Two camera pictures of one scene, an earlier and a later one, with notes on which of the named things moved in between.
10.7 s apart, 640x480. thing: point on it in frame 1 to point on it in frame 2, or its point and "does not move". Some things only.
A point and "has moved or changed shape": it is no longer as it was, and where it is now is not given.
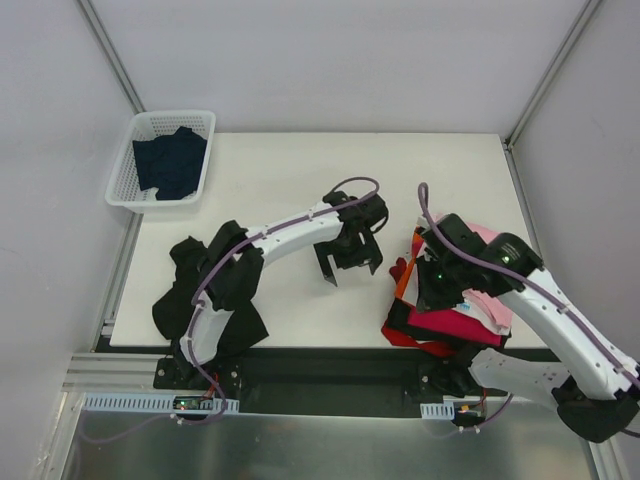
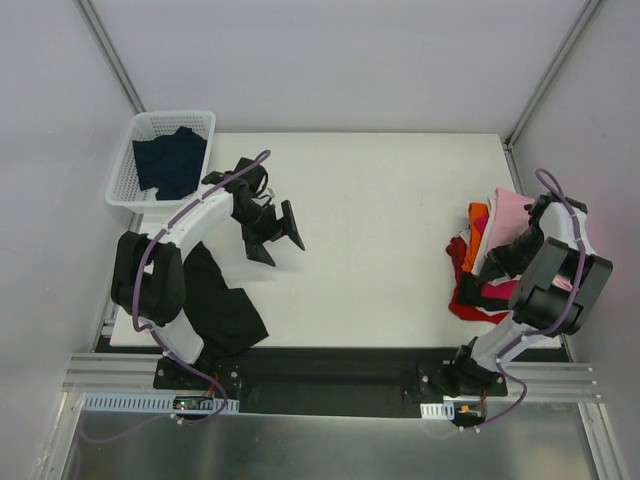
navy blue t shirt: x=170 y=163 does not move
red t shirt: x=438 y=347 to x=457 y=247
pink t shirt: x=497 y=311 to x=509 y=218
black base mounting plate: x=323 y=381 does not move
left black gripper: x=350 y=251 to x=272 y=232
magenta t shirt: x=443 y=320 has moved or changed shape
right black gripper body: x=430 y=288 to x=498 y=262
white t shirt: x=470 y=308 to x=485 y=237
